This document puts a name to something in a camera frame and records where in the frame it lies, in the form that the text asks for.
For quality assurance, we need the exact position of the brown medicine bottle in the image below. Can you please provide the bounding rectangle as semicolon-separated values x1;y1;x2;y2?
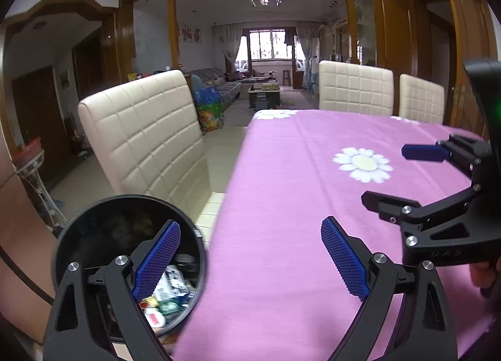
143;307;167;331

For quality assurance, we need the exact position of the pink floral tablecloth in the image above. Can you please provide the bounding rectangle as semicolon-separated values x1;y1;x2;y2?
174;110;470;360

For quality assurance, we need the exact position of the cream chair far right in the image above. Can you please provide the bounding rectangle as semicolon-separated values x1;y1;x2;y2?
398;75;445;124

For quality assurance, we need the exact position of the cream chair left side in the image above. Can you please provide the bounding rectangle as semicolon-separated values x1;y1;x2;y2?
78;70;211;221

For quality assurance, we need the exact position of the grey sofa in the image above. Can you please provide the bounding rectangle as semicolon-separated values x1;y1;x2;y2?
187;68;242;111

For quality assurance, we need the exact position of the person's right hand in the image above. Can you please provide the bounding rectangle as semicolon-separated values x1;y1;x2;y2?
469;259;500;297

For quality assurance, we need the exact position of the red yellow checkered wrapper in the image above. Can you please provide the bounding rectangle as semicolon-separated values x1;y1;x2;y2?
139;296;159;309

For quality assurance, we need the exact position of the black round trash bin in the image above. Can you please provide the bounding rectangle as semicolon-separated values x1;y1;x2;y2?
52;194;207;342

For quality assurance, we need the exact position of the colourful bag on floor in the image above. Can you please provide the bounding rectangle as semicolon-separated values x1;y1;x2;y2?
194;87;224;133

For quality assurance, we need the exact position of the white green milk carton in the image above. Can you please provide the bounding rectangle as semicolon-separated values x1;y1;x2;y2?
158;297;184;318

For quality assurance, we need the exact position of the wooden door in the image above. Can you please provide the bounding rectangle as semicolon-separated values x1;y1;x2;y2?
450;0;498;138

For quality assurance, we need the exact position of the cream chair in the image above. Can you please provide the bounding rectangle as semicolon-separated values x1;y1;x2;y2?
398;75;445;124
78;70;211;221
318;61;394;117

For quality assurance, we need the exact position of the cream chair far middle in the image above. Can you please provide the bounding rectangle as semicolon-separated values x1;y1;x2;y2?
318;61;394;117

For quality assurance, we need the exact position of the metal stand with red basin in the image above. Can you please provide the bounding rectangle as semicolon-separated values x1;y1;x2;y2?
12;137;68;236

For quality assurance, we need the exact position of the pink refrigerator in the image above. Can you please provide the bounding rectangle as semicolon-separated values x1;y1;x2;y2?
1;140;56;343

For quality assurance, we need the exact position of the coffee table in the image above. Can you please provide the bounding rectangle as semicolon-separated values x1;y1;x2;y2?
248;81;281;111

